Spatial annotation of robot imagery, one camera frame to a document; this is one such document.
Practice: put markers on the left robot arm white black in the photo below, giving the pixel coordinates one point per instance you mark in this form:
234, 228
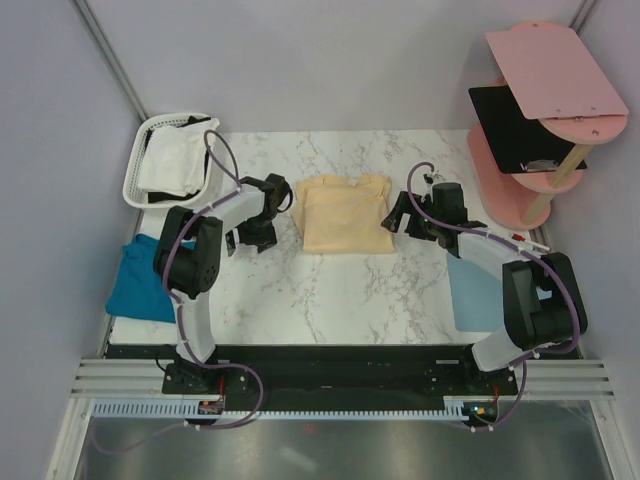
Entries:
191, 245

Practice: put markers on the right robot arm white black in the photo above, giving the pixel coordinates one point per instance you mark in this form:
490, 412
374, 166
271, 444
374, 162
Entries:
541, 304

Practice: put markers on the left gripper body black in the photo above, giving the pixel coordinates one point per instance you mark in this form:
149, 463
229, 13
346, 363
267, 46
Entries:
257, 231

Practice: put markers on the black clipboard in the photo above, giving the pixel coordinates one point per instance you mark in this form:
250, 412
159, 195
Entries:
518, 145

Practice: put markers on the pink tiered shelf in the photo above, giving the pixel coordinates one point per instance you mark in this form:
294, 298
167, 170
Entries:
555, 80

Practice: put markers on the red capped marker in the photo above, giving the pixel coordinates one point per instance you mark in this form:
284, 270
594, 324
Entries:
532, 244

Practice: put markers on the white slotted cable duct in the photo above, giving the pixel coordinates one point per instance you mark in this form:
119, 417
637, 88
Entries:
193, 409

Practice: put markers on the aluminium frame rail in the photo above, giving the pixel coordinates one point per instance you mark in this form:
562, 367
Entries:
115, 378

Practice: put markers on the blue folded t shirt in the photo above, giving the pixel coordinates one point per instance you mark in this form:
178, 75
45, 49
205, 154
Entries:
138, 292

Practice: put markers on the white t shirt in basket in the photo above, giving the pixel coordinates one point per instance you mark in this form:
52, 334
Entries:
175, 157

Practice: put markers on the yellow t shirt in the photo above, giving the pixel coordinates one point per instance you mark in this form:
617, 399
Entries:
343, 215

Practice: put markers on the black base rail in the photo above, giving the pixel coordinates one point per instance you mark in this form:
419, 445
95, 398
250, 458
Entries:
338, 377

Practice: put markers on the light blue clipboard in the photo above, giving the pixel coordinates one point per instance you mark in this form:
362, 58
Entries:
476, 297

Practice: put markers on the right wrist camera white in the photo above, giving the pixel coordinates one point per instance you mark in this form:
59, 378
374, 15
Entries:
433, 178

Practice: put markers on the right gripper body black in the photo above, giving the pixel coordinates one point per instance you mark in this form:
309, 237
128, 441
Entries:
420, 229

